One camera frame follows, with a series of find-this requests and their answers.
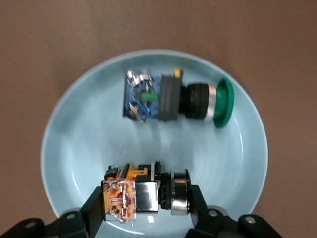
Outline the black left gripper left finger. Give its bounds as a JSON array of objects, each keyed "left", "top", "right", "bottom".
[{"left": 0, "top": 185, "right": 106, "bottom": 238}]

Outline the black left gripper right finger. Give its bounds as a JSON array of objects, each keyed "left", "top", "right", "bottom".
[{"left": 187, "top": 184, "right": 284, "bottom": 238}]

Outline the light blue round plate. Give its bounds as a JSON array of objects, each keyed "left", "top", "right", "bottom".
[{"left": 40, "top": 49, "right": 269, "bottom": 238}]

